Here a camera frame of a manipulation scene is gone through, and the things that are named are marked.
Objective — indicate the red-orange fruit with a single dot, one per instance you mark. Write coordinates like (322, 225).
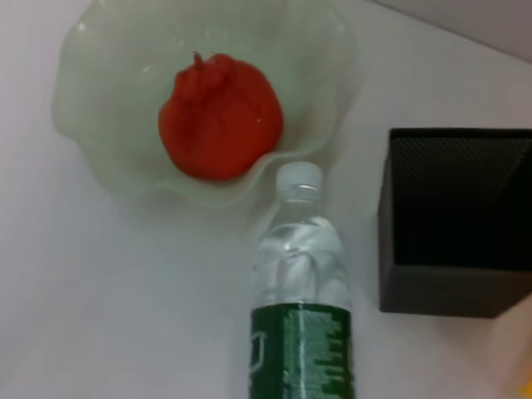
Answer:
(220, 124)

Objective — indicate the clear water bottle green label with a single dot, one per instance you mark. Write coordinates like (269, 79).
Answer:
(299, 291)

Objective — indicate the pale green wavy fruit plate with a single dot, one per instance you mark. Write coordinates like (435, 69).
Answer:
(104, 104)

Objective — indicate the black mesh pen holder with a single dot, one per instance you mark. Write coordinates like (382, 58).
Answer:
(449, 287)

